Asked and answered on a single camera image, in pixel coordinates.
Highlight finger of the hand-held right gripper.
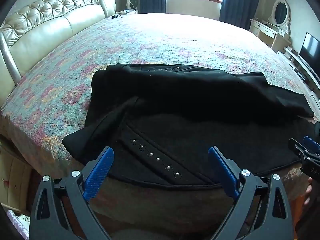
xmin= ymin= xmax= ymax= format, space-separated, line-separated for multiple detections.
xmin=288 ymin=135 xmax=320 ymax=160

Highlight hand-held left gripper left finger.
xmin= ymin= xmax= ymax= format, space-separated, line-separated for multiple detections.
xmin=29 ymin=146 xmax=115 ymax=240

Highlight white television stand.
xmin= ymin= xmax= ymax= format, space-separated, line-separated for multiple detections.
xmin=277 ymin=46 xmax=320 ymax=100

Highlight floral woven bedspread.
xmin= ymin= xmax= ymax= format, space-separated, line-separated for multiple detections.
xmin=0 ymin=12 xmax=320 ymax=230

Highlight cream dressing table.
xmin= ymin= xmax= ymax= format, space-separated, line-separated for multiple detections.
xmin=250 ymin=17 xmax=292 ymax=53

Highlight cream leather bed base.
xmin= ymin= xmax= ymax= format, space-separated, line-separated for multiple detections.
xmin=0 ymin=135 xmax=33 ymax=210

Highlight oval white framed mirror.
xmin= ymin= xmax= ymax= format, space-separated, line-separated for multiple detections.
xmin=267 ymin=0 xmax=292 ymax=34

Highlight person's right hand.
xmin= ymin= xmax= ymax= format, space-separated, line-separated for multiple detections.
xmin=304 ymin=177 xmax=313 ymax=205

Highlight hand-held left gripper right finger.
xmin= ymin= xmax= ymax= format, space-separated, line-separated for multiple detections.
xmin=208 ymin=146 xmax=294 ymax=240

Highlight cream tufted leather headboard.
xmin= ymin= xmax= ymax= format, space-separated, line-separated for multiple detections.
xmin=0 ymin=0 xmax=117 ymax=85

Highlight black studded pants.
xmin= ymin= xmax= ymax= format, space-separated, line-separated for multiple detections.
xmin=62 ymin=64 xmax=320 ymax=188

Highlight patterned white cloth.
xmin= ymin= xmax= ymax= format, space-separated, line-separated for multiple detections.
xmin=7 ymin=209 xmax=30 ymax=240

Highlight black flat television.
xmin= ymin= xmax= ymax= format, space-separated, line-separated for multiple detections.
xmin=299 ymin=32 xmax=320 ymax=68

